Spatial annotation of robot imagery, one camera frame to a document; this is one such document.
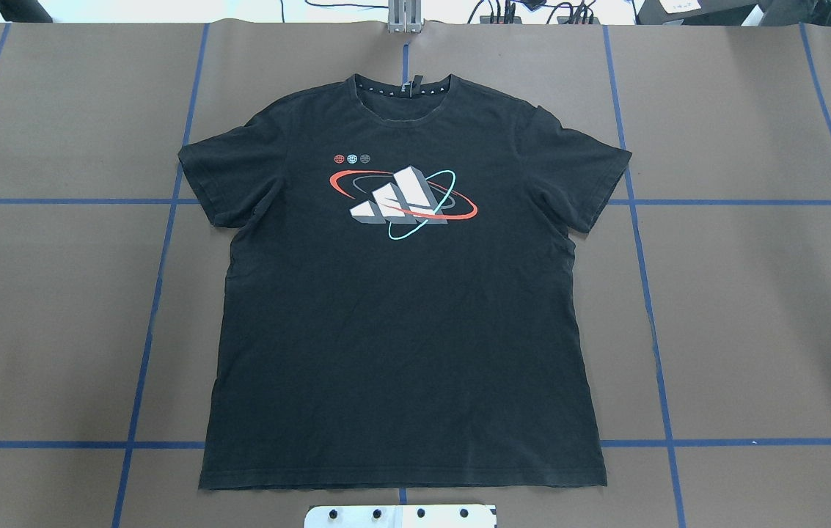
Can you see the aluminium frame post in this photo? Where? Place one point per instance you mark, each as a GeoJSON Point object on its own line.
{"type": "Point", "coordinates": [404, 16]}

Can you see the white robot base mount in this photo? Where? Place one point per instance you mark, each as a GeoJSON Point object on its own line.
{"type": "Point", "coordinates": [437, 515]}

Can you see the black graphic t-shirt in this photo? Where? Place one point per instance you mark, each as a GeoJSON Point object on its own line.
{"type": "Point", "coordinates": [398, 307]}

